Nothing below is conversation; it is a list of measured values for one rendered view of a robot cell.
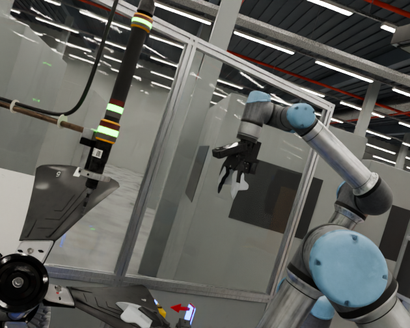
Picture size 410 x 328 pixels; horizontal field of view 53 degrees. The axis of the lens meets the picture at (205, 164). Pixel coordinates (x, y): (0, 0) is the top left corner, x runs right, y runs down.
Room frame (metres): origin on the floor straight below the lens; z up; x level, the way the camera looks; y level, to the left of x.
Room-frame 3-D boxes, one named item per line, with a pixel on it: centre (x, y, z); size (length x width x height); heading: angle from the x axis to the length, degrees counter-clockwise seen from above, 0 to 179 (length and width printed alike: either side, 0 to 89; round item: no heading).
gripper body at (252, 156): (1.38, -0.11, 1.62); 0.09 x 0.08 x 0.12; 120
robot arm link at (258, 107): (1.38, -0.11, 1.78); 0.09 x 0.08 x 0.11; 100
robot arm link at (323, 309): (1.31, -0.47, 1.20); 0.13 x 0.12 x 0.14; 10
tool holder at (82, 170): (0.90, 0.23, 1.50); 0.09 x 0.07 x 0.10; 65
